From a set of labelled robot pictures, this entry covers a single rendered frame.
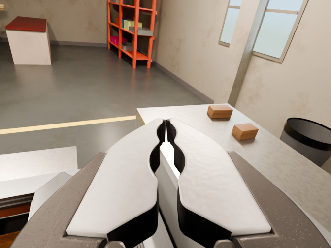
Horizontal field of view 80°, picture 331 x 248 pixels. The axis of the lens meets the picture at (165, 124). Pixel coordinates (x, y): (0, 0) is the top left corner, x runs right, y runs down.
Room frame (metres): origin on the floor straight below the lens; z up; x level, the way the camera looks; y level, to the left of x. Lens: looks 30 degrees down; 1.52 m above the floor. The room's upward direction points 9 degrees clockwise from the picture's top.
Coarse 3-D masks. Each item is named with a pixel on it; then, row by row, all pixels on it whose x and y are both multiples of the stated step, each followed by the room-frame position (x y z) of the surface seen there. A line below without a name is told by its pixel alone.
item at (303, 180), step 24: (144, 120) 0.82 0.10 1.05; (192, 120) 0.90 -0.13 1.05; (216, 120) 0.94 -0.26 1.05; (240, 120) 0.98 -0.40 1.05; (168, 144) 0.66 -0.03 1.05; (240, 144) 0.74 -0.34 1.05; (264, 144) 0.77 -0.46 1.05; (168, 168) 0.54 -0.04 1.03; (264, 168) 0.60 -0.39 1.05; (288, 168) 0.62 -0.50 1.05; (312, 168) 0.64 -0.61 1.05; (288, 192) 0.49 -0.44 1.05; (312, 192) 0.51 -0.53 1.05; (312, 216) 0.41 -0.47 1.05
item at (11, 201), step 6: (6, 198) 0.45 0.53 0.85; (12, 198) 0.46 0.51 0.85; (18, 198) 0.46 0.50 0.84; (24, 198) 0.47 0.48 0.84; (30, 198) 0.47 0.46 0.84; (0, 204) 0.43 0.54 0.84; (6, 204) 0.44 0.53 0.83; (12, 204) 0.44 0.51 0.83; (18, 204) 0.45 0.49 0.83; (24, 204) 0.46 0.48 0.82; (30, 210) 0.43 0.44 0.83; (30, 216) 0.40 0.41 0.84; (138, 246) 0.37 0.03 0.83
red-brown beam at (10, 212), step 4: (12, 208) 0.45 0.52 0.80; (16, 208) 0.46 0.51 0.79; (20, 208) 0.46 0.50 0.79; (24, 208) 0.47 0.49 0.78; (28, 208) 0.47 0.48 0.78; (0, 212) 0.43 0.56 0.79; (4, 212) 0.44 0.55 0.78; (8, 212) 0.44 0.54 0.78; (12, 212) 0.45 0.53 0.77; (16, 212) 0.45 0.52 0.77; (20, 212) 0.46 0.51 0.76; (24, 212) 0.46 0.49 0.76; (0, 216) 0.43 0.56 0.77; (4, 216) 0.44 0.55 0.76
